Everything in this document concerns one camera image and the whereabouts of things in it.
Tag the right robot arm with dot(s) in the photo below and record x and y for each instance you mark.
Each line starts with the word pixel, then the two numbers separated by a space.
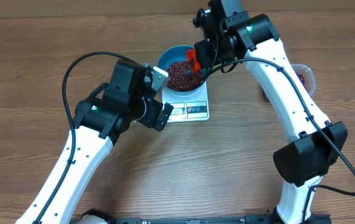
pixel 314 142

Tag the blue metal bowl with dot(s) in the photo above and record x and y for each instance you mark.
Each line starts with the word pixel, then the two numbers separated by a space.
pixel 174 54

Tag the clear plastic food container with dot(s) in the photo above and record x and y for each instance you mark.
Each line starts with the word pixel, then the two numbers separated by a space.
pixel 309 76

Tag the red scoop with blue handle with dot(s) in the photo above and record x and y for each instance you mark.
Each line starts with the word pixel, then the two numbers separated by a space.
pixel 192 60

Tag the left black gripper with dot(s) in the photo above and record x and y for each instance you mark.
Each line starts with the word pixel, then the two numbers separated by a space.
pixel 155 108

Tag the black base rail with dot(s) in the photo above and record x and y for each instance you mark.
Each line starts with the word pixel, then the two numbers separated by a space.
pixel 96 217

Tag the red beans in bowl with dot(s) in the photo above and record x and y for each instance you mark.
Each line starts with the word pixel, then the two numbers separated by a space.
pixel 183 76

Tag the white digital kitchen scale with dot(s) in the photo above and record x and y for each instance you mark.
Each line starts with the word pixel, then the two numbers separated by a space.
pixel 187 106

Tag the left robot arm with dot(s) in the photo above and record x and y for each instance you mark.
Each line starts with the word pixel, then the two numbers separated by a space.
pixel 98 122

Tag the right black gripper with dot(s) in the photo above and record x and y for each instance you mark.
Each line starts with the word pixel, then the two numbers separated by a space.
pixel 202 50

